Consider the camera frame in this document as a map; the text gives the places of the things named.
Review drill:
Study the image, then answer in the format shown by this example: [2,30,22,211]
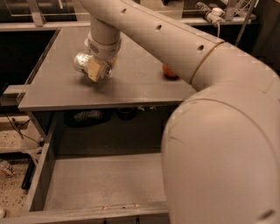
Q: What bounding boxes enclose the metal diagonal rod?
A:
[234,0,258,46]

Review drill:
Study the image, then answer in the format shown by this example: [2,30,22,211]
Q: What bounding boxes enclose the crushed 7up can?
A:
[73,52,112,79]

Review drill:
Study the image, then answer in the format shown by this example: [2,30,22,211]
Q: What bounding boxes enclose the grey cabinet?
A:
[17,26,198,138]

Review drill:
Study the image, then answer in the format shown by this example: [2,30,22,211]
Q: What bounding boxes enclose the small bottle on floor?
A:
[0,159,14,176]

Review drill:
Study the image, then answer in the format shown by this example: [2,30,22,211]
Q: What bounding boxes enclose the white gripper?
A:
[85,33,122,82]

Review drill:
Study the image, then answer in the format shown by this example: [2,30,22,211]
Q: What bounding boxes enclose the white power strip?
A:
[195,2,223,25]

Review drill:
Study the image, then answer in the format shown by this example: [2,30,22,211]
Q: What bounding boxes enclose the grey open top drawer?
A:
[1,111,170,224]

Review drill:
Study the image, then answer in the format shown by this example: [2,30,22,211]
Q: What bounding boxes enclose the red apple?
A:
[162,64,178,78]

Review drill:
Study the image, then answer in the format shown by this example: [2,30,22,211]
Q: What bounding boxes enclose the black cable left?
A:
[0,101,42,145]

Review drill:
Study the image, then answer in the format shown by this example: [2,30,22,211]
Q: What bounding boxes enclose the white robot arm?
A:
[80,0,280,224]

